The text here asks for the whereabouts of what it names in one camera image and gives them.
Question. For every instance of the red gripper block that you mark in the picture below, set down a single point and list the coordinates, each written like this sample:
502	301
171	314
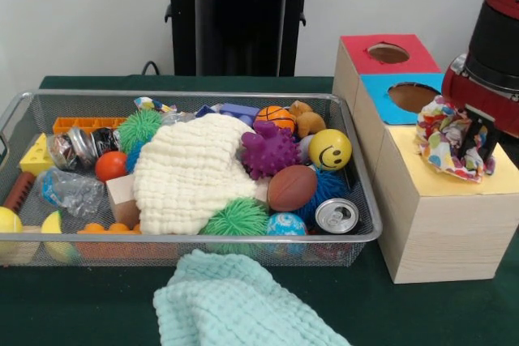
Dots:
486	99

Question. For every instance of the white multicolour print cloth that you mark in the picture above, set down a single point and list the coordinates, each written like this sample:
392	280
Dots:
442	139

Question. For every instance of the cream knitted cloth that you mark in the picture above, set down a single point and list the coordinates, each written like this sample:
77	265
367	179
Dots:
190	176

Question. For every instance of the mint green knitted cloth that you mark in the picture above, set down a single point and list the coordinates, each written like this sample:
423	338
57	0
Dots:
235	301

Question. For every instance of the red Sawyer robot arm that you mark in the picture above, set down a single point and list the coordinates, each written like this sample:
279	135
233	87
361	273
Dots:
499	30

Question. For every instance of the wooden box with three holes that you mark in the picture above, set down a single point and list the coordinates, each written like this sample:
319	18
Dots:
446	224

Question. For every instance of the yellow smiley face ball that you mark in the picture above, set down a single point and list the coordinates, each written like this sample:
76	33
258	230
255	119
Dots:
330	150

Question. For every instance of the silver drink can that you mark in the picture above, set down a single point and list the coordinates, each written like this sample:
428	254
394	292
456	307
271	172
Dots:
336	215

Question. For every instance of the brown toy football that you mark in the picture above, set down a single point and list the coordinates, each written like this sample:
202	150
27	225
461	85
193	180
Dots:
291	188

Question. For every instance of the orange toy basketball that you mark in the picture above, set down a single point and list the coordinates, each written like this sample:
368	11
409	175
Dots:
276	117

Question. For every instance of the purple spiky ball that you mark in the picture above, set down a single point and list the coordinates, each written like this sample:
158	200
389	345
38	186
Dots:
271	151

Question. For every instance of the green spiky ball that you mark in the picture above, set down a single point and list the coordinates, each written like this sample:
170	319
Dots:
140	129
235	220

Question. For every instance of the plain wooden block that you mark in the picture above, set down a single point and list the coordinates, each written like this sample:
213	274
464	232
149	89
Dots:
123	200

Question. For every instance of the red ball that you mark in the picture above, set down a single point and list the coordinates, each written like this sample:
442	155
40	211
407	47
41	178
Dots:
111	166

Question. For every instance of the orange toy brick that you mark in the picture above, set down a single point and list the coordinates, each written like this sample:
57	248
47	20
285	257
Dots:
109	229

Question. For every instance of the orange plastic tray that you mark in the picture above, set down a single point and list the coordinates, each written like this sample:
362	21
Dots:
81	124

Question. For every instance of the yellow cheese wedge toy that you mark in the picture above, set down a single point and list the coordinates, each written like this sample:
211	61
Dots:
36	158

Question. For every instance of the plain yellow ball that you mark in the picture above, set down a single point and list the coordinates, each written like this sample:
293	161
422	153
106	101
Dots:
10	220

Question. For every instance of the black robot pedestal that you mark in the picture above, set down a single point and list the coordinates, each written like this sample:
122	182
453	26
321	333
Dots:
235	22

